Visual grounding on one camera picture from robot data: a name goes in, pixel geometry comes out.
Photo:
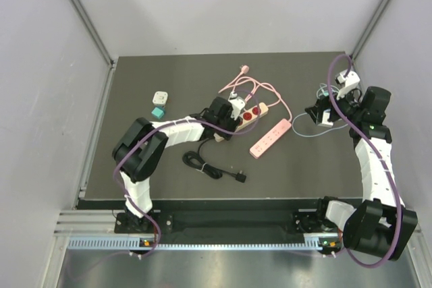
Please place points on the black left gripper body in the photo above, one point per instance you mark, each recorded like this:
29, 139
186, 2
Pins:
229, 123

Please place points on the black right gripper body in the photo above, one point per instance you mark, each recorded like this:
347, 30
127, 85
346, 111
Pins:
347, 107

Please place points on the white usb charger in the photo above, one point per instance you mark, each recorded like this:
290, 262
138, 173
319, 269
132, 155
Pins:
325, 119

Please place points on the beige red power strip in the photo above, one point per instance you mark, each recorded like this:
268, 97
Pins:
249, 116

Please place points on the pink power strip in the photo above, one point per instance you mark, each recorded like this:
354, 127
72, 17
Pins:
271, 137

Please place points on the white square plug adapter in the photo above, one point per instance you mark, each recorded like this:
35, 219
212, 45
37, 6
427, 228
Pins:
160, 98

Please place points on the teal usb charger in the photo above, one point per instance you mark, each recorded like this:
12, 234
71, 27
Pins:
158, 113

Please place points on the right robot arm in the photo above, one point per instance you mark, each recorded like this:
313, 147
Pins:
381, 225

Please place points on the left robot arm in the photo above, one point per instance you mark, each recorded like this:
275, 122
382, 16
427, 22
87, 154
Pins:
139, 151

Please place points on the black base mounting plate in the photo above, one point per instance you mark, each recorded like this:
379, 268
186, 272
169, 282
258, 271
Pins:
231, 221

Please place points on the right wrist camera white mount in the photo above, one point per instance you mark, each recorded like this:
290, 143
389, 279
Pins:
347, 81

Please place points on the pink round wall plug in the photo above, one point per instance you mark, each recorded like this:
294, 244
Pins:
244, 69

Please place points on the slotted grey cable duct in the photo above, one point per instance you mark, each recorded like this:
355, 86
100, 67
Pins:
304, 243

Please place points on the aluminium frame rail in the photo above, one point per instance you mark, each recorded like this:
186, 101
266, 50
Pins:
97, 223

